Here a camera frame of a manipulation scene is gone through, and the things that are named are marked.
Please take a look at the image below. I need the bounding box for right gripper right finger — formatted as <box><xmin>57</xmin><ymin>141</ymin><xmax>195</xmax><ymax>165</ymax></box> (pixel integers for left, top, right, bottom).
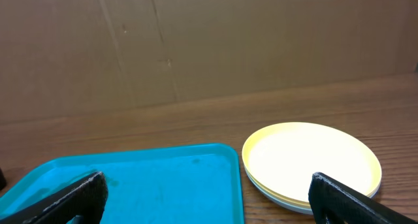
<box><xmin>308</xmin><ymin>172</ymin><xmax>417</xmax><ymax>224</ymax></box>

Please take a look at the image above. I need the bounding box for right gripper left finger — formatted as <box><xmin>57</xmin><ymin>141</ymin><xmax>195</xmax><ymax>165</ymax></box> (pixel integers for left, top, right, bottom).
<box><xmin>1</xmin><ymin>172</ymin><xmax>108</xmax><ymax>224</ymax></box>

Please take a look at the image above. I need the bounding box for teal plastic tray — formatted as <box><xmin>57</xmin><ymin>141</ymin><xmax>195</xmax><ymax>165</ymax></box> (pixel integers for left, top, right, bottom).
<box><xmin>1</xmin><ymin>143</ymin><xmax>244</xmax><ymax>224</ymax></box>

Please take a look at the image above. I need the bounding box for green plate top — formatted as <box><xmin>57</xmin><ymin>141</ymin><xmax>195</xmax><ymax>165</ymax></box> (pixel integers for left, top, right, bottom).
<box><xmin>244</xmin><ymin>166</ymin><xmax>383</xmax><ymax>214</ymax></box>

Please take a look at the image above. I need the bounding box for green plate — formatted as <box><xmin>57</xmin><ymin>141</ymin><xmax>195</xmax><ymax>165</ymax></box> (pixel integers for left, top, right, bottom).
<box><xmin>244</xmin><ymin>166</ymin><xmax>383</xmax><ymax>214</ymax></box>
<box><xmin>241</xmin><ymin>121</ymin><xmax>383</xmax><ymax>205</ymax></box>

